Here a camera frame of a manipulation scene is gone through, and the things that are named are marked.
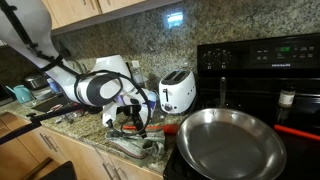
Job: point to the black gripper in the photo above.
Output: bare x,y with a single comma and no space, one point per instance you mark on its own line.
132,112

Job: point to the white disinfectant wipes canister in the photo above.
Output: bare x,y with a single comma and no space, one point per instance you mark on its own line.
152,100

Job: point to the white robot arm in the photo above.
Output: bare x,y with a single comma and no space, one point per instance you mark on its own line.
25,25

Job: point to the white two-slot toaster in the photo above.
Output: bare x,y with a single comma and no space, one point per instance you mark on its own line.
177,91

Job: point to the clear soap dispenser bottle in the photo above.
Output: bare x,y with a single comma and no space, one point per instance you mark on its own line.
137,74

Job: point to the orange silicone spatula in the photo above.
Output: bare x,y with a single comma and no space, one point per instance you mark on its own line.
167,128

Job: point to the green patterned kitchen towel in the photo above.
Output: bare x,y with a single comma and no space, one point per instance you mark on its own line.
136,146

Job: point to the stainless steel frying pan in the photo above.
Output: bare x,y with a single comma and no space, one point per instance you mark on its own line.
226,144

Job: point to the silver pot with lid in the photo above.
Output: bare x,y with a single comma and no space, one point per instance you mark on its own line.
36,81

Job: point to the teal kettle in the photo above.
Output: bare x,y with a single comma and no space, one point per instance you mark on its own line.
22,93

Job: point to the wooden upper cabinets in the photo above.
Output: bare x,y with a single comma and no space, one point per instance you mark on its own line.
69,15

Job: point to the wooden cabinets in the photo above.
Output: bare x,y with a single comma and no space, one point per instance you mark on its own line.
85,145
69,15

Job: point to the wooden lower cabinets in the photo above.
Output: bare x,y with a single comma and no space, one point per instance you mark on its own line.
85,145

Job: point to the black electric stove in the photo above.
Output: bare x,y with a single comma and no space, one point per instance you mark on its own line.
255,72

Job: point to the small glass spice jar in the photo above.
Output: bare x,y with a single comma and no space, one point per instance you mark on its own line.
286,97

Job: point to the black camera tripod arm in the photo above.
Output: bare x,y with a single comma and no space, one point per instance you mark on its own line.
35,122

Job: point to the red handled utensil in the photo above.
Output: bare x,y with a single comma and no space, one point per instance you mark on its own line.
296,132

